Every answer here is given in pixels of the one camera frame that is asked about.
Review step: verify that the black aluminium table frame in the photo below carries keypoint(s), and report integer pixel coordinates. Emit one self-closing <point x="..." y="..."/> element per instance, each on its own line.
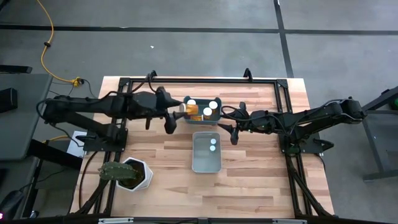
<point x="202" y="80"/>

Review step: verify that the clear pill bottle teal tint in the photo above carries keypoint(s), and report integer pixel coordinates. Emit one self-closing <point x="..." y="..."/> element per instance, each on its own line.
<point x="212" y="148"/>

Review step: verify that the grey side desk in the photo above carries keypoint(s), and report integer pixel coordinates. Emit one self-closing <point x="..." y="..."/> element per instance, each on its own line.
<point x="25" y="124"/>

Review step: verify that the white hexagonal plant pot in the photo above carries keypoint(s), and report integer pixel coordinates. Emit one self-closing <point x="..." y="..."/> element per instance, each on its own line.
<point x="146" y="178"/>

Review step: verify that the black box speaker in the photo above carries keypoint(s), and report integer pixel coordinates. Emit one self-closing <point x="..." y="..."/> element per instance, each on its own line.
<point x="7" y="99"/>

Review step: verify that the amber pill bottle white cap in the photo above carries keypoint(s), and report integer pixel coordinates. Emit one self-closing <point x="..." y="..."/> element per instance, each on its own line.
<point x="191" y="109"/>
<point x="191" y="102"/>
<point x="207" y="111"/>
<point x="213" y="104"/>

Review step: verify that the dark grey rounded object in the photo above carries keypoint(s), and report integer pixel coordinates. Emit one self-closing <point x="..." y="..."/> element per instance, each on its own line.
<point x="11" y="203"/>

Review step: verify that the black desk leg frame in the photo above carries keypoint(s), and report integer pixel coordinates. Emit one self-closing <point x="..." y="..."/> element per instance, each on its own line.
<point x="382" y="175"/>

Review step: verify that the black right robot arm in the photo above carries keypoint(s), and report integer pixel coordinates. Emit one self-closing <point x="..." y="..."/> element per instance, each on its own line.
<point x="326" y="112"/>

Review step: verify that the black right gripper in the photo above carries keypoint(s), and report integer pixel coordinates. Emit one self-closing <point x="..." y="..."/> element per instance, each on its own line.
<point x="258" y="121"/>

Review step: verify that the green round object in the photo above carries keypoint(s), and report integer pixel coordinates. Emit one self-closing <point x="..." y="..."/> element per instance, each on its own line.
<point x="395" y="104"/>

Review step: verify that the teal plastic bin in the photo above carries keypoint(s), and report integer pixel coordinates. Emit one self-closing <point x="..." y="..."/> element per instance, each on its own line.
<point x="186" y="119"/>

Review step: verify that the black frame clamp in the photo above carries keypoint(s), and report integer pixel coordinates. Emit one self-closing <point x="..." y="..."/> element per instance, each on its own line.
<point x="152" y="74"/>
<point x="247" y="74"/>

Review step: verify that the silver metal bracket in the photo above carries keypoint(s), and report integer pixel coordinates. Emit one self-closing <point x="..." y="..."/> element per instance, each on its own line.
<point x="115" y="221"/>

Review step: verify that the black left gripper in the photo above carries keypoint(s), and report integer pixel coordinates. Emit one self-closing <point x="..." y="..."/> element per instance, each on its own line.
<point x="149" y="104"/>

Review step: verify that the green cactus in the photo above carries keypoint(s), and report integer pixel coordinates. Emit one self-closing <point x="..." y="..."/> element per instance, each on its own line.
<point x="116" y="171"/>

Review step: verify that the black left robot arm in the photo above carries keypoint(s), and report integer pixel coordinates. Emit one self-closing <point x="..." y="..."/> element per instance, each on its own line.
<point x="93" y="104"/>

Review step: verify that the black flat bar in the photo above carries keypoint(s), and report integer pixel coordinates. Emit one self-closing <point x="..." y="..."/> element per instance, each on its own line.
<point x="15" y="69"/>

